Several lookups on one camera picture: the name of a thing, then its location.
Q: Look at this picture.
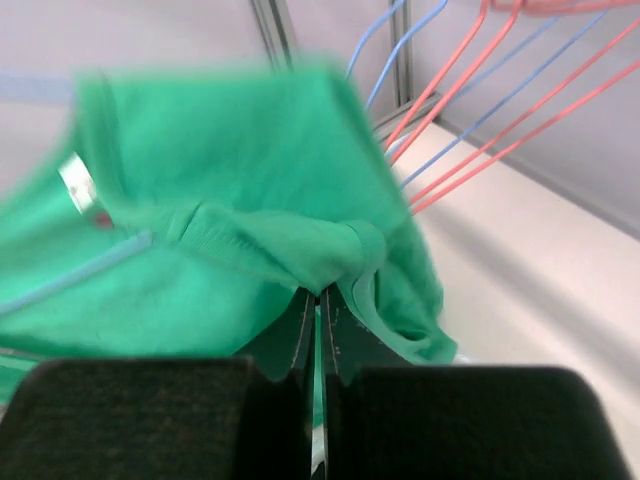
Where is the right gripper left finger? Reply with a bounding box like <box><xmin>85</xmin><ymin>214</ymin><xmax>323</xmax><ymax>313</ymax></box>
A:
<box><xmin>1</xmin><ymin>292</ymin><xmax>315</xmax><ymax>479</ymax></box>

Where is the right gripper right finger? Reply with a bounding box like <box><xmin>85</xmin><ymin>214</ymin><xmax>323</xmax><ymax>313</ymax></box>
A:
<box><xmin>319</xmin><ymin>287</ymin><xmax>631</xmax><ymax>479</ymax></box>

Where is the light blue hanger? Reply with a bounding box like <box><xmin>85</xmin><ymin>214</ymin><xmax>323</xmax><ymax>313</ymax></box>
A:
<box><xmin>1</xmin><ymin>232</ymin><xmax>152</xmax><ymax>316</ymax></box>
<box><xmin>345</xmin><ymin>0</ymin><xmax>405</xmax><ymax>78</ymax></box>
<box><xmin>398</xmin><ymin>8</ymin><xmax>638</xmax><ymax>202</ymax></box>

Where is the green tank top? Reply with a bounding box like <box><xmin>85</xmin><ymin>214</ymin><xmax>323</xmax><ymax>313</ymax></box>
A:
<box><xmin>1</xmin><ymin>64</ymin><xmax>457</xmax><ymax>402</ymax></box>

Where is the pink hanger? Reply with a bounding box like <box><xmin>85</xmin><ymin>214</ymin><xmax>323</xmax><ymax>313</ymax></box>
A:
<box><xmin>407</xmin><ymin>5</ymin><xmax>639</xmax><ymax>227</ymax></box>
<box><xmin>382</xmin><ymin>0</ymin><xmax>526</xmax><ymax>156</ymax></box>

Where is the right aluminium frame post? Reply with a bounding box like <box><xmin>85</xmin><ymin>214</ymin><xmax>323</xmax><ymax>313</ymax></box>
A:
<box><xmin>244</xmin><ymin>1</ymin><xmax>447</xmax><ymax>135</ymax></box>

